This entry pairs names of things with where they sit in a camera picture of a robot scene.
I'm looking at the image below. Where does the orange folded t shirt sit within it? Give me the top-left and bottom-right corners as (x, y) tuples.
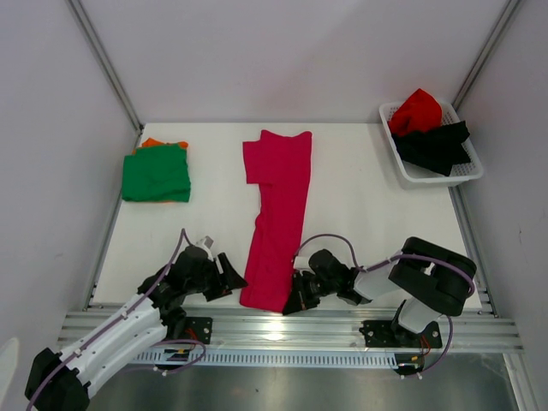
(132, 138), (188, 155)

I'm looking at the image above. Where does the pink t shirt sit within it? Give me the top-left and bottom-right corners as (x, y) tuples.
(240, 129), (313, 313)

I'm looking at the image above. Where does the aluminium front rail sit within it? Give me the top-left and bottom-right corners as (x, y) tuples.
(57, 306), (526, 354)

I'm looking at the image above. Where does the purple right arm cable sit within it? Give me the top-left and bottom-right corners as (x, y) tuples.
(295, 233), (476, 380)

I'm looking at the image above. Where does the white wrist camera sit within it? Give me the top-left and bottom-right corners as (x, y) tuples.
(293, 256), (310, 271)
(194, 235), (215, 261)

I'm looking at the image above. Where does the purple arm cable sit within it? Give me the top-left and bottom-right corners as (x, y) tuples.
(295, 233), (476, 380)
(25, 227), (207, 411)

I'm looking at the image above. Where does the white slotted cable duct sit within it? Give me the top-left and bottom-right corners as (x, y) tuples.
(130, 348), (397, 369)

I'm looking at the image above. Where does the aluminium corner post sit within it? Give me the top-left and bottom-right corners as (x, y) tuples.
(65, 0), (144, 132)
(451, 0), (525, 111)

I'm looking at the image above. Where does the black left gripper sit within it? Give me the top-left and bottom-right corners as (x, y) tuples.
(185, 253), (247, 302)

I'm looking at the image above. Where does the left aluminium corner post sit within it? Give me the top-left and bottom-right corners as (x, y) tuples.
(65, 0), (144, 132)

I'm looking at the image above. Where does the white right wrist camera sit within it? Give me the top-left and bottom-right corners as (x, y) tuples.
(293, 256), (310, 271)

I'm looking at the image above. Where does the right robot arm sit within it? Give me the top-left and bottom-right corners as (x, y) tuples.
(282, 236), (477, 348)

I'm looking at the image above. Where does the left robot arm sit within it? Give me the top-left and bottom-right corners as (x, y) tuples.
(24, 246), (247, 410)

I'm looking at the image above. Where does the white plastic basket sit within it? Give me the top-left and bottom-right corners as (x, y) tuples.
(378, 100), (484, 189)

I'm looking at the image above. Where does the red t shirt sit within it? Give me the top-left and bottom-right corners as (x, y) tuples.
(388, 88), (443, 136)

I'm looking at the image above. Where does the black t shirt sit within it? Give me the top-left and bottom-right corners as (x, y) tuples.
(391, 121), (472, 176)

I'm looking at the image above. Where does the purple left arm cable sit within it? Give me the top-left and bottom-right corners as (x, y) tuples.
(25, 227), (207, 411)

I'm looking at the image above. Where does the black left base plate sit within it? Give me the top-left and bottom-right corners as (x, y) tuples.
(181, 317), (213, 344)

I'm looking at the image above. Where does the green folded t shirt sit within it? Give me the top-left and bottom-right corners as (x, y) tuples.
(122, 145), (191, 203)

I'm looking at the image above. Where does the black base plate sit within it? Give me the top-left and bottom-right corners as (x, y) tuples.
(359, 319), (443, 348)
(181, 317), (213, 344)

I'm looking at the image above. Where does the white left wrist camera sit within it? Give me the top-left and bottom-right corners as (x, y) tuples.
(194, 235), (215, 261)

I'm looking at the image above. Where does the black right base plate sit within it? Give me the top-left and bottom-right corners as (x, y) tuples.
(359, 319), (443, 348)

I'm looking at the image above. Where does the right aluminium corner post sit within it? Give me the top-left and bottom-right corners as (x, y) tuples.
(451, 0), (525, 111)

